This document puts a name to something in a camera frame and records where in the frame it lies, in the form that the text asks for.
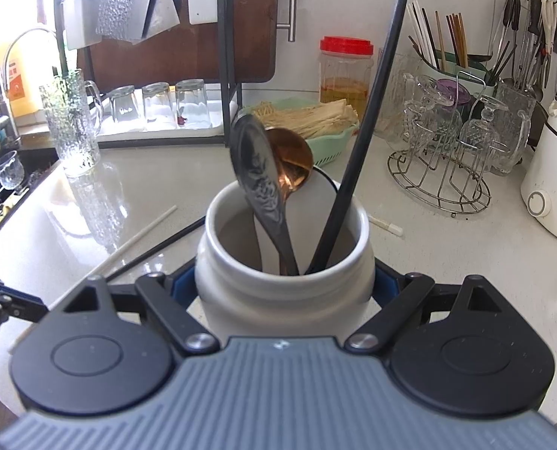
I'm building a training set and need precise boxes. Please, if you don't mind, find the bundle of bamboo sticks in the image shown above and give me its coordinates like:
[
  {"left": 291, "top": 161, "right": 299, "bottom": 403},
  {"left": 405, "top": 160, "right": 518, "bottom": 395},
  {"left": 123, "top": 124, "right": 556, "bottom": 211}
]
[{"left": 250, "top": 100, "right": 359, "bottom": 141}]

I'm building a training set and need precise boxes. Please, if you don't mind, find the copper spoon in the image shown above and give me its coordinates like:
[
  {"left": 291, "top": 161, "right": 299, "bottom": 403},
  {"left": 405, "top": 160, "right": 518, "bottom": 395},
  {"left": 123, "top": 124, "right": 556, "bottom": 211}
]
[{"left": 264, "top": 126, "right": 315, "bottom": 193}]

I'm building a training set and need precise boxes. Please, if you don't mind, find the green chopstick holder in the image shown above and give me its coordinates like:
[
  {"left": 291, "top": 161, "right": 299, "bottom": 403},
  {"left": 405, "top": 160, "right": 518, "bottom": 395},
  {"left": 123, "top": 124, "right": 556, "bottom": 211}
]
[{"left": 421, "top": 54, "right": 499, "bottom": 99}]

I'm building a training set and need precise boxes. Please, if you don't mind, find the row of hanging utensils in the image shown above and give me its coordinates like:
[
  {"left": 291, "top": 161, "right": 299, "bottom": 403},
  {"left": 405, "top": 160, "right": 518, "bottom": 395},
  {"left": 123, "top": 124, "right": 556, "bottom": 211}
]
[{"left": 489, "top": 0, "right": 557, "bottom": 95}]

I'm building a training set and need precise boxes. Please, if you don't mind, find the white drain tray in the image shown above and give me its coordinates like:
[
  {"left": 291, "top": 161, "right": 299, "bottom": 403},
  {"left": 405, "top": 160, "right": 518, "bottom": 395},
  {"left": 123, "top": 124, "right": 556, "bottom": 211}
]
[{"left": 95, "top": 87, "right": 225, "bottom": 149}]

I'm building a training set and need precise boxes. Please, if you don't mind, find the green plastic basket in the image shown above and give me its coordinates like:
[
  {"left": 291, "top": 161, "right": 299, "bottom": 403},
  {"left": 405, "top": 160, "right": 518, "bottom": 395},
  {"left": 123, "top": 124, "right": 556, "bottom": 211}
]
[{"left": 243, "top": 96, "right": 361, "bottom": 167}]

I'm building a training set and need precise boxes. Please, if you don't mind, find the wire glass rack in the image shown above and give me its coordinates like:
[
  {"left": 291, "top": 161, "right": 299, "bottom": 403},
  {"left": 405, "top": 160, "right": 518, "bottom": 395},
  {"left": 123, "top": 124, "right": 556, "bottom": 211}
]
[{"left": 387, "top": 70, "right": 495, "bottom": 219}]

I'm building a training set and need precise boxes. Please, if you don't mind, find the small glass goblet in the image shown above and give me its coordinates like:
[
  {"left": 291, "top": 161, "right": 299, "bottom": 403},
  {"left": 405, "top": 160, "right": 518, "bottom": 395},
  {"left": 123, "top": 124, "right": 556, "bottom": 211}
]
[{"left": 0, "top": 150, "right": 26, "bottom": 193}]

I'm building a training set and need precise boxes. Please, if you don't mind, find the bubble wrap sheet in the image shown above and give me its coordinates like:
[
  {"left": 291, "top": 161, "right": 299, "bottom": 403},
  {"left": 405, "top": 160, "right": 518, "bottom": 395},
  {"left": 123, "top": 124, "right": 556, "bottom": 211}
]
[{"left": 95, "top": 0, "right": 142, "bottom": 41}]

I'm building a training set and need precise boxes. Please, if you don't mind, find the clear glass jug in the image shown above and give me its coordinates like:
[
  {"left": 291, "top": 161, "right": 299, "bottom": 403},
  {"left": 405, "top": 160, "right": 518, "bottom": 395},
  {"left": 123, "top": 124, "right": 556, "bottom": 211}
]
[{"left": 377, "top": 51, "right": 422, "bottom": 144}]

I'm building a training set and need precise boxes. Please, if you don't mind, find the steel cabinet handle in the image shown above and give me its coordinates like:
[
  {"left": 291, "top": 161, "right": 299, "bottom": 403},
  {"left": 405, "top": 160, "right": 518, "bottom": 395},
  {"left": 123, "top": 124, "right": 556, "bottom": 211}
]
[{"left": 278, "top": 0, "right": 299, "bottom": 43}]

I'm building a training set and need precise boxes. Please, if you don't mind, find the bunch of upright chopsticks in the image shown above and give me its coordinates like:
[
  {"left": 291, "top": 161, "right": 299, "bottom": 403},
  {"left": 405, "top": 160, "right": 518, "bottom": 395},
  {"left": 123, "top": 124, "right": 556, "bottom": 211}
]
[{"left": 406, "top": 0, "right": 471, "bottom": 71}]

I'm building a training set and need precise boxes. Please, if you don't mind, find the grey embossed metal spoon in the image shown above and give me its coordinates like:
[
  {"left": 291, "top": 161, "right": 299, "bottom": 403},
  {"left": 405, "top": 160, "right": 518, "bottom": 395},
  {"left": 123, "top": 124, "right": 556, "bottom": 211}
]
[{"left": 230, "top": 113, "right": 300, "bottom": 276}]

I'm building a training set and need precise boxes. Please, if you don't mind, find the white kitchen appliance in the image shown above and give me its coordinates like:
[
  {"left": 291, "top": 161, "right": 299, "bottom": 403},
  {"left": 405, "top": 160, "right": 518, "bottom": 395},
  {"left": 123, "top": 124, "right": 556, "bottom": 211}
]
[{"left": 519, "top": 96, "right": 557, "bottom": 245}]

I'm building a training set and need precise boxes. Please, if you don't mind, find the tall textured glass pitcher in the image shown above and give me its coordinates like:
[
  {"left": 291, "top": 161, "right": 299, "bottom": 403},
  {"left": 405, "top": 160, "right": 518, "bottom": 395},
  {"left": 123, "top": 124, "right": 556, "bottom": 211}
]
[{"left": 39, "top": 69, "right": 103, "bottom": 179}]

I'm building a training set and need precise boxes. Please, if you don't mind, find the cut glass goblet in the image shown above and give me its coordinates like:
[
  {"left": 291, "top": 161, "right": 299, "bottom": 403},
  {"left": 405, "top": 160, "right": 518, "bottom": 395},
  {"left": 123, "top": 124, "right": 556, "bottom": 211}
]
[
  {"left": 402, "top": 72, "right": 462, "bottom": 151},
  {"left": 461, "top": 94, "right": 510, "bottom": 160}
]

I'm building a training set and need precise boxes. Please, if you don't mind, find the white ceramic jar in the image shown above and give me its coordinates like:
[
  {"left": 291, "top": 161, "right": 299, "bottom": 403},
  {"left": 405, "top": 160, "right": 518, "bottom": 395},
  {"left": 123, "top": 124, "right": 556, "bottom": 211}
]
[{"left": 194, "top": 175, "right": 377, "bottom": 333}]

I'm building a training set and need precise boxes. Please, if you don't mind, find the black chopstick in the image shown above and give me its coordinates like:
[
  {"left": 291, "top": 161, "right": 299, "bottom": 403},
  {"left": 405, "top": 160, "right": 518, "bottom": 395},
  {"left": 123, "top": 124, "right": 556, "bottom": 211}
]
[
  {"left": 304, "top": 0, "right": 414, "bottom": 275},
  {"left": 106, "top": 216, "right": 207, "bottom": 283}
]

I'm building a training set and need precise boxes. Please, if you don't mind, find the yellow detergent bottle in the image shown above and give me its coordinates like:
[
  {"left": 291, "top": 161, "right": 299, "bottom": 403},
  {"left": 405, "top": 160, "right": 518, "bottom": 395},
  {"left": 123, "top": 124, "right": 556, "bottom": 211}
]
[{"left": 0, "top": 33, "right": 49, "bottom": 116}]

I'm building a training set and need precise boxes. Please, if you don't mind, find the upturned drinking glass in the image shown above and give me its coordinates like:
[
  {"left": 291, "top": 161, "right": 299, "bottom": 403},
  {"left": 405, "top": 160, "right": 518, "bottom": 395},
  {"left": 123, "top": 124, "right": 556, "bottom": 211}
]
[
  {"left": 175, "top": 79, "right": 212, "bottom": 128},
  {"left": 108, "top": 85, "right": 145, "bottom": 125},
  {"left": 142, "top": 82, "right": 176, "bottom": 123}
]

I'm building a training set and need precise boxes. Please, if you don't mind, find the chrome faucet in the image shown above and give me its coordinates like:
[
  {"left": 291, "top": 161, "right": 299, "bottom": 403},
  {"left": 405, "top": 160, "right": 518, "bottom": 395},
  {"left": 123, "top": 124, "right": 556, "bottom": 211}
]
[{"left": 2, "top": 27, "right": 59, "bottom": 104}]

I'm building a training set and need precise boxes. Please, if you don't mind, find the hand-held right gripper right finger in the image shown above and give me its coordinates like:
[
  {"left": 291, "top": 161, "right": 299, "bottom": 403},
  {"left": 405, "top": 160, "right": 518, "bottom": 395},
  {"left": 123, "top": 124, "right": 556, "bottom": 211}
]
[{"left": 344, "top": 262, "right": 507, "bottom": 356}]

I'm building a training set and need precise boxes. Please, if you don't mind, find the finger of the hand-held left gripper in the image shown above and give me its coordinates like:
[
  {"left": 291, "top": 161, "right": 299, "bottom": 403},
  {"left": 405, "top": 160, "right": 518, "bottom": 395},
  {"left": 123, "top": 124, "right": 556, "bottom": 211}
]
[{"left": 0, "top": 262, "right": 50, "bottom": 333}]

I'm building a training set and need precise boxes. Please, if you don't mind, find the brown wooden cutting board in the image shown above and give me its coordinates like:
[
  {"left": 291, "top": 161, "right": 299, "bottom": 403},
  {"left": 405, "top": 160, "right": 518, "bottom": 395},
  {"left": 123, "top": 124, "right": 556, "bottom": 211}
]
[{"left": 77, "top": 0, "right": 279, "bottom": 90}]

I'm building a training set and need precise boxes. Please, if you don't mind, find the stainless steel box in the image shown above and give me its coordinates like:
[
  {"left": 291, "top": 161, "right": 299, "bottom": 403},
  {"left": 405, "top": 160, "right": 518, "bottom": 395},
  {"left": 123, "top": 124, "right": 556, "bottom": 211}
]
[{"left": 62, "top": 0, "right": 103, "bottom": 50}]

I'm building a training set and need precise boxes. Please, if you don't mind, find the red lid plastic jar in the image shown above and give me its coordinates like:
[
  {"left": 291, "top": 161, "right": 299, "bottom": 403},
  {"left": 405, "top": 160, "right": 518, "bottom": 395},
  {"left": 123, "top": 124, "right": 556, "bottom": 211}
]
[{"left": 318, "top": 36, "right": 375, "bottom": 108}]

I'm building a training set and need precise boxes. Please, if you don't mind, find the long white chopstick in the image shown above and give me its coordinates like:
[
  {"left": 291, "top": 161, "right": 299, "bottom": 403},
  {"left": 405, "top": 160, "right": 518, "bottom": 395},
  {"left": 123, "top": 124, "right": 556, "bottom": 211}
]
[
  {"left": 368, "top": 214, "right": 404, "bottom": 237},
  {"left": 7, "top": 205, "right": 178, "bottom": 354}
]

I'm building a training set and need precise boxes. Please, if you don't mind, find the large cut glass jug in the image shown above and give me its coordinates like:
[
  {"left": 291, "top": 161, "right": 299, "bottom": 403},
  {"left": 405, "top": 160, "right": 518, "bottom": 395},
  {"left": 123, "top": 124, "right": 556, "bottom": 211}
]
[{"left": 491, "top": 82, "right": 539, "bottom": 176}]

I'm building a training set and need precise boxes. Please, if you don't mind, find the black metal rack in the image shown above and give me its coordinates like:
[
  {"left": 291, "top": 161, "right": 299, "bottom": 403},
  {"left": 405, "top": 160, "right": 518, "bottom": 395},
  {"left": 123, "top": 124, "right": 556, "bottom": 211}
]
[{"left": 53, "top": 0, "right": 242, "bottom": 148}]

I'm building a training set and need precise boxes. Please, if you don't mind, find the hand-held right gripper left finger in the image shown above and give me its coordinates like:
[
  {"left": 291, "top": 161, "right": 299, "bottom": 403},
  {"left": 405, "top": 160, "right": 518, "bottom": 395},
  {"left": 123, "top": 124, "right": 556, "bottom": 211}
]
[{"left": 48, "top": 263, "right": 223, "bottom": 358}]

